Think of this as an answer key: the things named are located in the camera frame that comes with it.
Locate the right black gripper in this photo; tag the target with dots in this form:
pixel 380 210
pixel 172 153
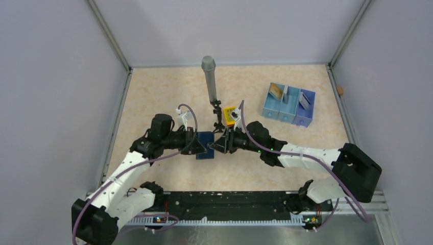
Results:
pixel 220 144

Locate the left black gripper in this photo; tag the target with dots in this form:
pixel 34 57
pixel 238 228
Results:
pixel 195 147

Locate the dark blue card holder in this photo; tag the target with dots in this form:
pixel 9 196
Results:
pixel 206 138

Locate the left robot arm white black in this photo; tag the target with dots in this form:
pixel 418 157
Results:
pixel 98 219

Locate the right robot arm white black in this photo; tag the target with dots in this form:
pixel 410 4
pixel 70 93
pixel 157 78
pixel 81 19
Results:
pixel 353 174

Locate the gold credit card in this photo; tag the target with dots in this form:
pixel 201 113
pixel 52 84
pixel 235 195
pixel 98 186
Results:
pixel 275 91

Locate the black credit card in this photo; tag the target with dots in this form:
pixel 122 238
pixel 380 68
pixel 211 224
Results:
pixel 285 94

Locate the silver credit card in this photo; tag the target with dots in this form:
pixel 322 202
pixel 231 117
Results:
pixel 304 101

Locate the black tripod stand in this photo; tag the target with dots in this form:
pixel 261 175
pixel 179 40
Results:
pixel 219 127

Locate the yellow red blue toy block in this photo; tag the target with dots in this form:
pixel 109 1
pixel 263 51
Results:
pixel 228 118

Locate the light blue drawer left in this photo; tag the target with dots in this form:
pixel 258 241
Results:
pixel 271 106

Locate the light blue drawer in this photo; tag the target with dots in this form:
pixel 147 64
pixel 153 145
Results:
pixel 288 111
pixel 271 106

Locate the light blue drawer middle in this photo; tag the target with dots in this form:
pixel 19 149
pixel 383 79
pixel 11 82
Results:
pixel 288 111

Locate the grey microphone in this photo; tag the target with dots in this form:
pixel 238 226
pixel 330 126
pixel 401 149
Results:
pixel 208 66

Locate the purple drawer right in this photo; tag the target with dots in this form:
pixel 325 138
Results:
pixel 304 118

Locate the small wooden knob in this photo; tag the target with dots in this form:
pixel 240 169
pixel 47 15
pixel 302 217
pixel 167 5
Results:
pixel 339 90

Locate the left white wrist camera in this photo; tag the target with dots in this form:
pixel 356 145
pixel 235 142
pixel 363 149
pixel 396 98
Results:
pixel 183 118

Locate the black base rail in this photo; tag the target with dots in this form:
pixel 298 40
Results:
pixel 234 205

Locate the white cable duct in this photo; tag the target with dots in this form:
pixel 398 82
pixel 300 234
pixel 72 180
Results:
pixel 148 221

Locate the aluminium frame front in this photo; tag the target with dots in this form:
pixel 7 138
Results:
pixel 338 226

